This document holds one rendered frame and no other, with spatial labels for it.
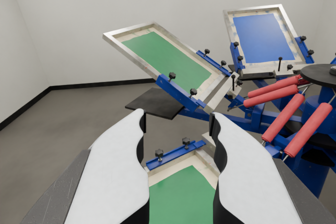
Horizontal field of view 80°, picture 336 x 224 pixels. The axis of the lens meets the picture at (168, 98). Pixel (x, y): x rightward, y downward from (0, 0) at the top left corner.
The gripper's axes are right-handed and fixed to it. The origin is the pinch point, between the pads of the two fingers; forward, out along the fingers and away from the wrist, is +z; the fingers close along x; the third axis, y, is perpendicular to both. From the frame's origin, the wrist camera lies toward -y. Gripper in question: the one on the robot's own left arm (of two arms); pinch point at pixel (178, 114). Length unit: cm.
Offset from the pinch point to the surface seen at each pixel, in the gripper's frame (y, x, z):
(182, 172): 72, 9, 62
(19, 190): 190, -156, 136
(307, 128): 45, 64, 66
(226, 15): 9, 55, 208
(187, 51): 35, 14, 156
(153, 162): 69, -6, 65
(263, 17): 9, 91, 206
